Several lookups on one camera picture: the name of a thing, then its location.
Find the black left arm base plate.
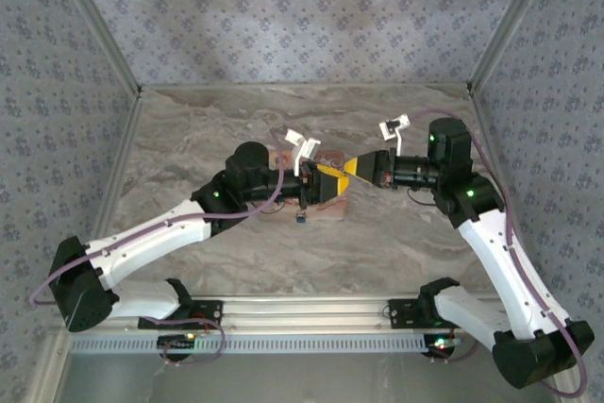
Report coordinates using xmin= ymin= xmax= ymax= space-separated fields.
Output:
xmin=137 ymin=297 xmax=224 ymax=331

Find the long purple arm cable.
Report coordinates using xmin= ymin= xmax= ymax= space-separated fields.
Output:
xmin=28 ymin=126 xmax=303 ymax=310
xmin=406 ymin=108 xmax=590 ymax=398

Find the black right controller board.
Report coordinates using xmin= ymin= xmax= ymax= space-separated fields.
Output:
xmin=424 ymin=334 xmax=461 ymax=360

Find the aluminium frame post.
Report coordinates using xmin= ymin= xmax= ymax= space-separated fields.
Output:
xmin=466 ymin=0 xmax=566 ymax=97
xmin=46 ymin=0 xmax=143 ymax=98

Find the aluminium table side rail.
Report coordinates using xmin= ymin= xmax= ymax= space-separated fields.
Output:
xmin=87 ymin=91 xmax=145 ymax=246
xmin=470 ymin=91 xmax=537 ymax=294

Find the black left controller board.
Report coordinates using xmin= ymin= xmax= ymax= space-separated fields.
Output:
xmin=158 ymin=334 xmax=197 ymax=350

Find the long purple left arm cable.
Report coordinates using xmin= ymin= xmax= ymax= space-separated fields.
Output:
xmin=28 ymin=126 xmax=303 ymax=310

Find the black controller board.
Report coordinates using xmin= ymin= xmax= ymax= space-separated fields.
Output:
xmin=158 ymin=334 xmax=197 ymax=350
xmin=424 ymin=334 xmax=461 ymax=360

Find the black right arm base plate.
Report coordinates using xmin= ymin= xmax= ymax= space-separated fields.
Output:
xmin=389 ymin=297 xmax=445 ymax=328

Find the grey metal sheet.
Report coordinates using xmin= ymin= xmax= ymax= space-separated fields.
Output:
xmin=60 ymin=353 xmax=567 ymax=403

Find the grey slotted cable duct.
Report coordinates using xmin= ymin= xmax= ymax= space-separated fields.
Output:
xmin=69 ymin=330 xmax=438 ymax=357

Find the long purple right arm cable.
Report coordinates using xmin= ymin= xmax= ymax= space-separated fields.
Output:
xmin=406 ymin=108 xmax=590 ymax=398

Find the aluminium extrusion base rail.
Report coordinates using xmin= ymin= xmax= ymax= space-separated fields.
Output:
xmin=46 ymin=293 xmax=501 ymax=336

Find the short purple cable loop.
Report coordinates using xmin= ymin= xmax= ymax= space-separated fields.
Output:
xmin=428 ymin=341 xmax=480 ymax=365
xmin=158 ymin=316 xmax=227 ymax=369

